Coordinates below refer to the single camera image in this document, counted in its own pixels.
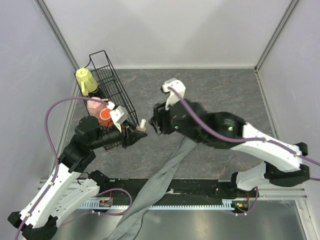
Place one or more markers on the black wire rack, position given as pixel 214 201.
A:
pixel 111 89

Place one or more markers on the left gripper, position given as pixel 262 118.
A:
pixel 128 138

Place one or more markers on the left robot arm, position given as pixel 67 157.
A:
pixel 43 216

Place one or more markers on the nail polish bottle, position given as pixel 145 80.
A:
pixel 143 130

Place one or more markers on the yellow mug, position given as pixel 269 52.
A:
pixel 86 81

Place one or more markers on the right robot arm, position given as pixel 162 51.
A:
pixel 279 165

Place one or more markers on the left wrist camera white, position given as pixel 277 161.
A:
pixel 118 114

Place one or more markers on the pink mug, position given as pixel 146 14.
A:
pixel 94 108

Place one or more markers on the grey sleeve forearm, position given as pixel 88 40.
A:
pixel 152 191

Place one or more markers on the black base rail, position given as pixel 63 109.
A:
pixel 181 194

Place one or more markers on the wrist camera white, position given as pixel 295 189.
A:
pixel 171 87
pixel 118 114

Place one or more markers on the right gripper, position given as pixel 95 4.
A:
pixel 160 114

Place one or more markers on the orange mug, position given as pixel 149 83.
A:
pixel 105 118

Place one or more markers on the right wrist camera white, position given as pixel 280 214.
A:
pixel 171 87

